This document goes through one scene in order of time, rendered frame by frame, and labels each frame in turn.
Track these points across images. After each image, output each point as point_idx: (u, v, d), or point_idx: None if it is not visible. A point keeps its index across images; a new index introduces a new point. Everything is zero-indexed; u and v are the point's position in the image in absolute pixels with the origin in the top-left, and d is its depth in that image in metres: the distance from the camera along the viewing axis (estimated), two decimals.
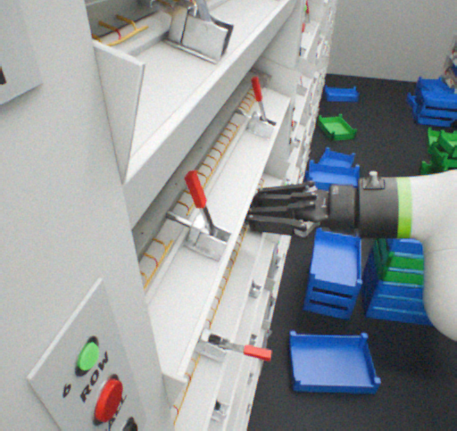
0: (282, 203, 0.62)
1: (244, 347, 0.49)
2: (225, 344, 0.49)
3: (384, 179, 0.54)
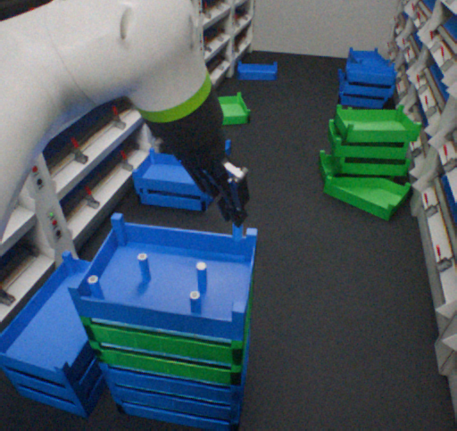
0: (223, 179, 0.56)
1: None
2: None
3: None
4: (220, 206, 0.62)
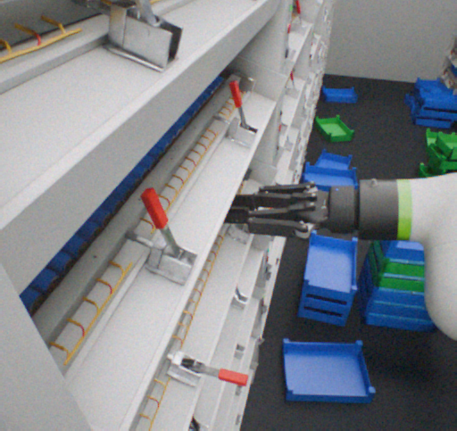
0: (280, 215, 0.60)
1: (219, 371, 0.45)
2: (199, 368, 0.45)
3: None
4: (244, 197, 0.63)
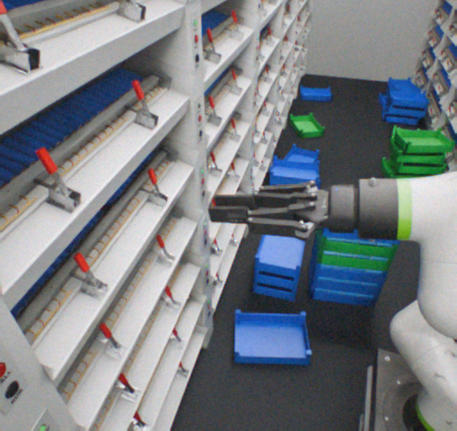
0: (280, 215, 0.60)
1: (89, 269, 0.62)
2: (92, 280, 0.63)
3: None
4: (244, 197, 0.63)
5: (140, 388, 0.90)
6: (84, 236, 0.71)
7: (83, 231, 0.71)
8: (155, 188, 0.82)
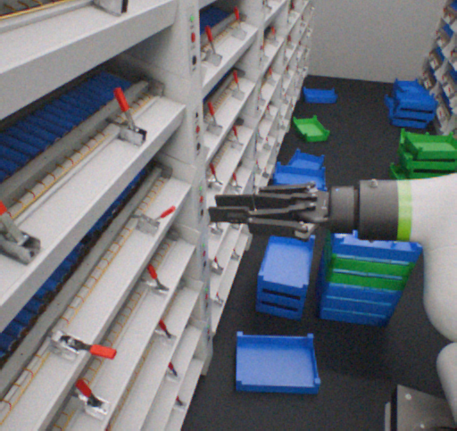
0: (280, 216, 0.60)
1: (93, 346, 0.51)
2: (76, 343, 0.51)
3: None
4: (244, 197, 0.63)
5: None
6: (62, 279, 0.58)
7: (61, 273, 0.58)
8: (156, 219, 0.70)
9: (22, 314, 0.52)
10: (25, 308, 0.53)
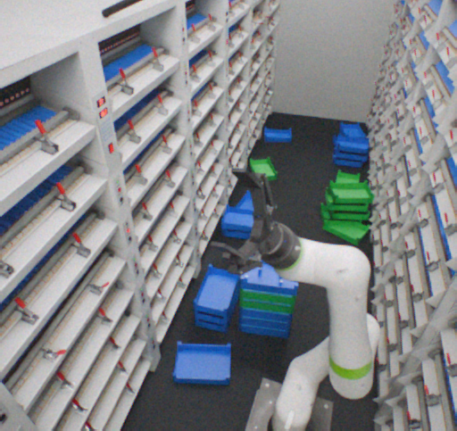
0: (246, 246, 0.71)
1: (59, 352, 1.11)
2: (53, 353, 1.12)
3: None
4: (256, 185, 0.69)
5: (88, 407, 1.39)
6: (48, 322, 1.20)
7: (47, 319, 1.20)
8: (100, 287, 1.32)
9: None
10: None
